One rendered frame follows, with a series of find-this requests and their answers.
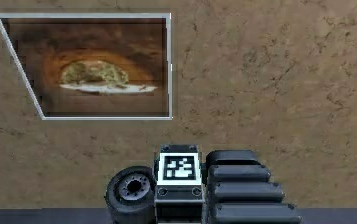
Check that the framed brown wall picture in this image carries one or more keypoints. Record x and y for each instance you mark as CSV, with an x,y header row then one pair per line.
x,y
96,70

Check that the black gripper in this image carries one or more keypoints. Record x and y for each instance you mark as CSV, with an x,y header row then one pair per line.
x,y
131,195

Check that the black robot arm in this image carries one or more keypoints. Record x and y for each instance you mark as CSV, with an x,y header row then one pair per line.
x,y
239,193

